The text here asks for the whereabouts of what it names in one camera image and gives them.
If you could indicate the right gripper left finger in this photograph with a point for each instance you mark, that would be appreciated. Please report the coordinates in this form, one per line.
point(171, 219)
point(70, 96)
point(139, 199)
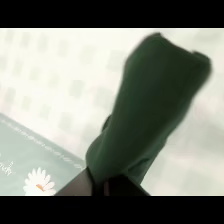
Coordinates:
point(78, 187)

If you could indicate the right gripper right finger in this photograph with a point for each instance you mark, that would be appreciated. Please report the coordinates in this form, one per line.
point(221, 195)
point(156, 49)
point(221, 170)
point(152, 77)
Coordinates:
point(128, 188)

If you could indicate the dark green shirt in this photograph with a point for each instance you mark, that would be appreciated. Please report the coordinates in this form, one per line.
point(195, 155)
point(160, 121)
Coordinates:
point(150, 100)

